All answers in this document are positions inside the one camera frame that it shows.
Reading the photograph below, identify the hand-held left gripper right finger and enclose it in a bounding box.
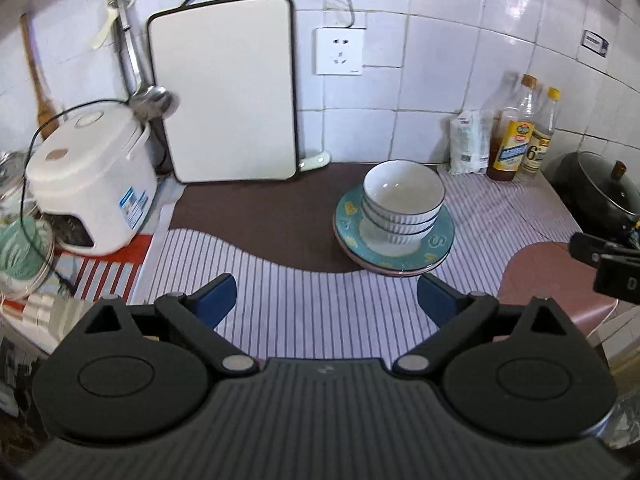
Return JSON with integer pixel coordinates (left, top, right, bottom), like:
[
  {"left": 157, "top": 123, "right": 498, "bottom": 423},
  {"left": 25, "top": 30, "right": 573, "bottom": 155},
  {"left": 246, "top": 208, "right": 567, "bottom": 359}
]
[{"left": 392, "top": 273, "right": 571, "bottom": 376}]

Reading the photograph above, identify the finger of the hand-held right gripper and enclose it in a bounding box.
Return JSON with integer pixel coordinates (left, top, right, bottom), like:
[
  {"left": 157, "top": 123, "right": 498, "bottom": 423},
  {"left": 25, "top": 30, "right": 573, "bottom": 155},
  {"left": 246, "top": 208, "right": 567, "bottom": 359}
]
[
  {"left": 568, "top": 231, "right": 640, "bottom": 267},
  {"left": 594, "top": 254, "right": 640, "bottom": 305}
]

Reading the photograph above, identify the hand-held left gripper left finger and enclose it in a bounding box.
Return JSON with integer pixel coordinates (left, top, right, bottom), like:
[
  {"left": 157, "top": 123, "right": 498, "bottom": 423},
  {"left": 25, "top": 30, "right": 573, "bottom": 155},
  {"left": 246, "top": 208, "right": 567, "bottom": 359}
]
[{"left": 82, "top": 273, "right": 261, "bottom": 375}]

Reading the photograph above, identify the blue fried egg print plate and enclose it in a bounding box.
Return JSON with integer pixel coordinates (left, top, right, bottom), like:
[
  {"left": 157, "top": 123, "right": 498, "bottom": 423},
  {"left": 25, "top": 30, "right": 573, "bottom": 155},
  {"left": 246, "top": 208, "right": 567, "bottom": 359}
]
[{"left": 333, "top": 182, "right": 456, "bottom": 271}]

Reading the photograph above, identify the white ribbed bowl dark rim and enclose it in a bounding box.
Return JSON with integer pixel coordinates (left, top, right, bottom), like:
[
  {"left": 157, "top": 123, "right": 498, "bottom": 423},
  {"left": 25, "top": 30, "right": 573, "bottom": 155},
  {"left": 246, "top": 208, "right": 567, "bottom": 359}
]
[
  {"left": 363, "top": 159, "right": 446, "bottom": 226},
  {"left": 359, "top": 215, "right": 441, "bottom": 256},
  {"left": 362, "top": 204, "right": 444, "bottom": 237}
]

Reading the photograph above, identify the dusty pink mat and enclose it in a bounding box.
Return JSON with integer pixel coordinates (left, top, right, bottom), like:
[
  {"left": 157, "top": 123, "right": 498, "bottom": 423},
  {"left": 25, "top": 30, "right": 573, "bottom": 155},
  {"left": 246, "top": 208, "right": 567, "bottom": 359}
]
[{"left": 497, "top": 241, "right": 619, "bottom": 347}]

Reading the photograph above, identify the glass wok lid wooden knob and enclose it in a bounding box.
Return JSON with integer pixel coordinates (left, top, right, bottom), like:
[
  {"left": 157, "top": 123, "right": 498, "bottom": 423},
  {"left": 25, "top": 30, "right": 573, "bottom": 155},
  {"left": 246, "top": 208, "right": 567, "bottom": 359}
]
[{"left": 575, "top": 152, "right": 640, "bottom": 222}]

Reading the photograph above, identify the black wok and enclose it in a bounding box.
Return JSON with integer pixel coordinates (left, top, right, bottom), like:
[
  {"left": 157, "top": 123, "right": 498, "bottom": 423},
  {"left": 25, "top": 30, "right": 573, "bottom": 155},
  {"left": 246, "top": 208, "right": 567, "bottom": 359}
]
[{"left": 544, "top": 151, "right": 640, "bottom": 242}]

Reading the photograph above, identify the striped table cloth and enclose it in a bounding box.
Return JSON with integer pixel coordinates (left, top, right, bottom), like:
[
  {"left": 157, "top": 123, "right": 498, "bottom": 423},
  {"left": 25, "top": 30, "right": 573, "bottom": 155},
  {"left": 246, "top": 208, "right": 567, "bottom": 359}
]
[{"left": 125, "top": 162, "right": 584, "bottom": 361}]

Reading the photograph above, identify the brown mat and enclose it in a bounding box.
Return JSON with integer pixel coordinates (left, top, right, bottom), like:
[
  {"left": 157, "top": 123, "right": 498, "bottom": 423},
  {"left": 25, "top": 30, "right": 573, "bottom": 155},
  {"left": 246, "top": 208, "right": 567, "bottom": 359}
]
[{"left": 172, "top": 162, "right": 452, "bottom": 274}]

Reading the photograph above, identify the vinegar bottle cream label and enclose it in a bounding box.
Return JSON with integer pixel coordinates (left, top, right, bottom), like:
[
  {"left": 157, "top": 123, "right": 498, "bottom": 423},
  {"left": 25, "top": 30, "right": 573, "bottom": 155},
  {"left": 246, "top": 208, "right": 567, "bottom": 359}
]
[{"left": 517, "top": 87, "right": 561, "bottom": 181}]

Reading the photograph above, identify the red striped cloth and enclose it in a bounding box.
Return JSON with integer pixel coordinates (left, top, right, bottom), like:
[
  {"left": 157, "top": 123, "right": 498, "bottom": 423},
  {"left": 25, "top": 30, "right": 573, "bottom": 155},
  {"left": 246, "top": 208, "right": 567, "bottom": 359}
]
[{"left": 54, "top": 232, "right": 154, "bottom": 307}]

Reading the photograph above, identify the yellow label cooking wine bottle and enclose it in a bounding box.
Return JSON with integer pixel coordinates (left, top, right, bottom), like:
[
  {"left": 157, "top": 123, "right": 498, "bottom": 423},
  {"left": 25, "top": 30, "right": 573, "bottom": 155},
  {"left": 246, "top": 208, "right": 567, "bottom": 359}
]
[{"left": 487, "top": 74, "right": 539, "bottom": 182}]

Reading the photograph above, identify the white salt bag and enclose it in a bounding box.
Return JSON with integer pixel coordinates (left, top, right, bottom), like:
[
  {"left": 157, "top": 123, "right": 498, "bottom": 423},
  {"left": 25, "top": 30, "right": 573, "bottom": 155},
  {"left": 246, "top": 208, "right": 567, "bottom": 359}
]
[{"left": 448, "top": 109, "right": 494, "bottom": 176}]

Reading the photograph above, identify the white rice cooker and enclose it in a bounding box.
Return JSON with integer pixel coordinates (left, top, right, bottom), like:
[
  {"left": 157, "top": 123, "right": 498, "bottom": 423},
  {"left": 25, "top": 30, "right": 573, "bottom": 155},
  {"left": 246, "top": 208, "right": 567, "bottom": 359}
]
[{"left": 25, "top": 99, "right": 159, "bottom": 256}]

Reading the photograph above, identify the clear glass bottle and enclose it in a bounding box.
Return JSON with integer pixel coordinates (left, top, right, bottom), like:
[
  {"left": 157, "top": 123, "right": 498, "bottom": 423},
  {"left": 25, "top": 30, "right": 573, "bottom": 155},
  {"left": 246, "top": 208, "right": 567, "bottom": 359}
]
[{"left": 492, "top": 72, "right": 521, "bottom": 127}]

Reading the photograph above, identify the green basin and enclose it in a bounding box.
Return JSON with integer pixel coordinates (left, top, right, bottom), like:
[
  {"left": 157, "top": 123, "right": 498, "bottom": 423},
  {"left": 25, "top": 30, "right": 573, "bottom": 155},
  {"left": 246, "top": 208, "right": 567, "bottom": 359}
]
[{"left": 0, "top": 214, "right": 55, "bottom": 297}]

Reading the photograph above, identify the white cutting board black rim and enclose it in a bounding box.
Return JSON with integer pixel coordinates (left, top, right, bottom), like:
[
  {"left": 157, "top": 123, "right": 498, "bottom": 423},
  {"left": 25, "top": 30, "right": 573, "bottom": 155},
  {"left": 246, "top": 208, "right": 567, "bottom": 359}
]
[{"left": 146, "top": 0, "right": 300, "bottom": 184}]

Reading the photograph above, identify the steel ladle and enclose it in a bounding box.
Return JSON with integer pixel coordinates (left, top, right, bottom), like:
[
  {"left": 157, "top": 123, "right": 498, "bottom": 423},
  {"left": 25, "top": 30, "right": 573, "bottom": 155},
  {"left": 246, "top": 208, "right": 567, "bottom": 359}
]
[{"left": 112, "top": 0, "right": 181, "bottom": 122}]

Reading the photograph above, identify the steel pot lid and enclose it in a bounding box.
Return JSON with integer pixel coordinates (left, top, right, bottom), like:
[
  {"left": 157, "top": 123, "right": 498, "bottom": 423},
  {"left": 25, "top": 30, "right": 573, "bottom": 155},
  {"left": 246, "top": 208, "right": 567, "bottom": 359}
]
[{"left": 0, "top": 149, "right": 32, "bottom": 212}]

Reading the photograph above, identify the wooden spatula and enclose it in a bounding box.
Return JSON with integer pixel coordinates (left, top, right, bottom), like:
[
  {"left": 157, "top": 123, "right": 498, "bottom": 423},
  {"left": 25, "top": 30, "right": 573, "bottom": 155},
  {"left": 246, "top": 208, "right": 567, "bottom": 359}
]
[{"left": 19, "top": 12, "right": 61, "bottom": 141}]

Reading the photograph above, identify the white rice paddle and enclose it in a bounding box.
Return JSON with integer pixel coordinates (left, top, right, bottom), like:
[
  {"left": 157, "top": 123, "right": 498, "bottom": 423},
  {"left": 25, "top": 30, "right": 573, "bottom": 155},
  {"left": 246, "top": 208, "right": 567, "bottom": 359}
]
[{"left": 92, "top": 0, "right": 136, "bottom": 51}]

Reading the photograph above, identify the wall sticker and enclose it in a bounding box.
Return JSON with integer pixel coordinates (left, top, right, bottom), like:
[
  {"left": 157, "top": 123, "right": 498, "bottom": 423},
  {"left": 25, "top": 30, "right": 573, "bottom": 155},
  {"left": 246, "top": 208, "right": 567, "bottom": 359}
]
[{"left": 582, "top": 29, "right": 610, "bottom": 57}]

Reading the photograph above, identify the black rice cooker cable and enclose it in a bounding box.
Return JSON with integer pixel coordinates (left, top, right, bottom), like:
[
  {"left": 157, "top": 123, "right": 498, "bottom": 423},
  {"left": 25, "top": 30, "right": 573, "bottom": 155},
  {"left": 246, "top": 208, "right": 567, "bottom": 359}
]
[{"left": 19, "top": 109, "right": 77, "bottom": 292}]

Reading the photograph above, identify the white wall socket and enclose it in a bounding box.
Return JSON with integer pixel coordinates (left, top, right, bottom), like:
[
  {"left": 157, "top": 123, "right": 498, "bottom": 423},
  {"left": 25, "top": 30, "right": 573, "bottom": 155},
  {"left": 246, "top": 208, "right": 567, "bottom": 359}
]
[{"left": 314, "top": 27, "right": 364, "bottom": 76}]

